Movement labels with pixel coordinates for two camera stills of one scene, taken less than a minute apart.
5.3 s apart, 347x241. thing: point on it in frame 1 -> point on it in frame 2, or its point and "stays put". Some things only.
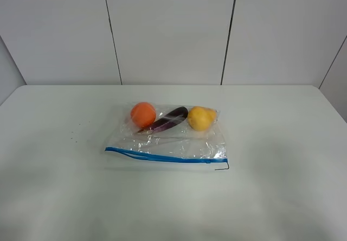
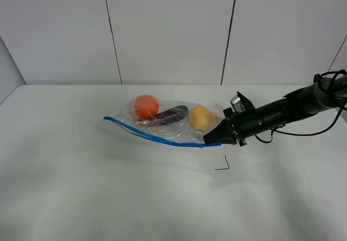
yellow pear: (201, 118) stays put
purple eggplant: (171, 118) stays put
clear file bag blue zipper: (171, 137) -> (180, 123)
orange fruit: (143, 114) -> (146, 106)
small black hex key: (224, 168) stays put
